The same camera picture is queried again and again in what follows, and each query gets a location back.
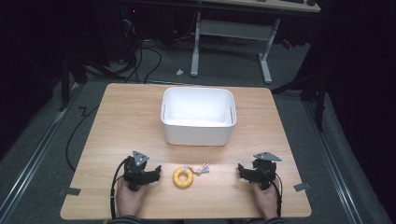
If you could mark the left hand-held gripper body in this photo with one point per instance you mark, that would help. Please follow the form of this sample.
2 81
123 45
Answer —
137 175

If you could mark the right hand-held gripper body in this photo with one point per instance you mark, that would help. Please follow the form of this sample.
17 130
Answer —
263 172

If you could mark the person's left hand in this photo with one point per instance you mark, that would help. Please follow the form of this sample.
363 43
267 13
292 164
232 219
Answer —
129 199

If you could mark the person's right hand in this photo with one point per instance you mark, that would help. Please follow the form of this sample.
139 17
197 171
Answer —
266 200

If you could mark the grey tape strip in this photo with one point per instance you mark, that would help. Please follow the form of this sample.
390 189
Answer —
71 191
302 187

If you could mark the white plastic bin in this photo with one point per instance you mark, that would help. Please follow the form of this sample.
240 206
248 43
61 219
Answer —
198 116

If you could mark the black metal stand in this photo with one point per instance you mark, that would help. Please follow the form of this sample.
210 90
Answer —
319 99
65 84

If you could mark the white paper scrap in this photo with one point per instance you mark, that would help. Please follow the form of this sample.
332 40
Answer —
179 72

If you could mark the red object on floor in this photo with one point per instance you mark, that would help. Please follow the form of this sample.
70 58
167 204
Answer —
287 44

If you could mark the white-legged desk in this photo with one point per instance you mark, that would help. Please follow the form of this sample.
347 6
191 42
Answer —
236 29

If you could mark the metal floor rail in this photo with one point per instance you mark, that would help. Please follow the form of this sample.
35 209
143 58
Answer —
334 168
34 158

